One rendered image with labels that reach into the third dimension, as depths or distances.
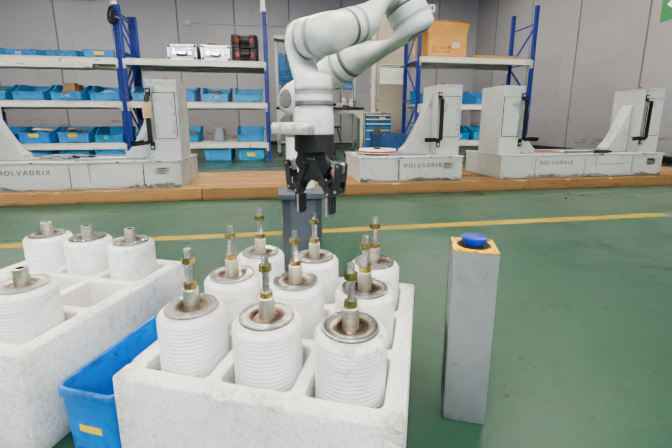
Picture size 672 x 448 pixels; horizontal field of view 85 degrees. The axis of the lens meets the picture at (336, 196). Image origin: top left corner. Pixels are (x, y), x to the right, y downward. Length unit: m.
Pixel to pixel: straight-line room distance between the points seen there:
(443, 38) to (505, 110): 2.93
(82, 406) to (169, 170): 2.13
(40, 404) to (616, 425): 0.95
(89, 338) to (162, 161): 2.01
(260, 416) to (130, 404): 0.19
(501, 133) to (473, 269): 2.63
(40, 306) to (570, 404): 0.94
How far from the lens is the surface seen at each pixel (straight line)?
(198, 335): 0.57
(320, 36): 0.66
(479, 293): 0.66
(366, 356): 0.48
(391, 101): 7.09
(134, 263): 0.93
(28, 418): 0.80
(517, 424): 0.81
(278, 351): 0.52
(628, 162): 3.94
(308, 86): 0.67
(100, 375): 0.81
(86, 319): 0.81
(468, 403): 0.76
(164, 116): 2.78
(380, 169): 2.76
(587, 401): 0.92
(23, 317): 0.78
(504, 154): 3.25
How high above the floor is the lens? 0.51
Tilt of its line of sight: 11 degrees down
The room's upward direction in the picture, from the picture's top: straight up
